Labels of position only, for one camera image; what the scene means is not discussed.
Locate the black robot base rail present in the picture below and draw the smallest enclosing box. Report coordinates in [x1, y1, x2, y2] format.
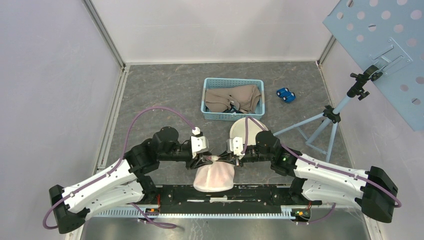
[138, 184, 322, 215]

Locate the blue perforated panel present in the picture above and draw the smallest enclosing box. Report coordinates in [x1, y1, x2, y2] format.
[323, 0, 424, 131]

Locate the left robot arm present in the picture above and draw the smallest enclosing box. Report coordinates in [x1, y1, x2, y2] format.
[49, 126, 211, 234]

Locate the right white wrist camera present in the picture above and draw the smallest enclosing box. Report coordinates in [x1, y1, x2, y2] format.
[226, 137, 245, 156]

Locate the white cable tray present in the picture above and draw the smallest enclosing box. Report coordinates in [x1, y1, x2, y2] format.
[96, 206, 310, 221]

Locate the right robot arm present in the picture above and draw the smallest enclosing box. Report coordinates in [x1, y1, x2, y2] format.
[217, 130, 402, 223]

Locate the white mesh laundry bag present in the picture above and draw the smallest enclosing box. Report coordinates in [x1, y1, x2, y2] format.
[193, 155, 235, 193]

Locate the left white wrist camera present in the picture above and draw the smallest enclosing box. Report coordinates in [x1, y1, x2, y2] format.
[190, 127, 209, 159]

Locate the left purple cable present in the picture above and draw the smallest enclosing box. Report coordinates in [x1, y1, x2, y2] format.
[42, 106, 200, 230]

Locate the light blue plastic basket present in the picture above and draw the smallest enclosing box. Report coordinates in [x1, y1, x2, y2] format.
[200, 77, 265, 121]

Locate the purple cable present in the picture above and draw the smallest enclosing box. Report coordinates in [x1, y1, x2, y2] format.
[240, 115, 403, 225]
[42, 106, 200, 230]

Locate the beige bra in basket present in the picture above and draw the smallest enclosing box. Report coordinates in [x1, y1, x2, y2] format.
[204, 84, 262, 114]

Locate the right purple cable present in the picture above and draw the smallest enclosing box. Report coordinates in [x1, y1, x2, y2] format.
[240, 115, 403, 225]

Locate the blue tripod stand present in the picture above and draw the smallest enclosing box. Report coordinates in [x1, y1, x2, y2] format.
[274, 65, 385, 163]

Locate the blue toy car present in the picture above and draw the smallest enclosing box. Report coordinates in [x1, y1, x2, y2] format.
[276, 87, 296, 103]

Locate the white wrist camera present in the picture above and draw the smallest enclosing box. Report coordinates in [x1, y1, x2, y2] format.
[190, 127, 209, 159]
[226, 137, 245, 156]

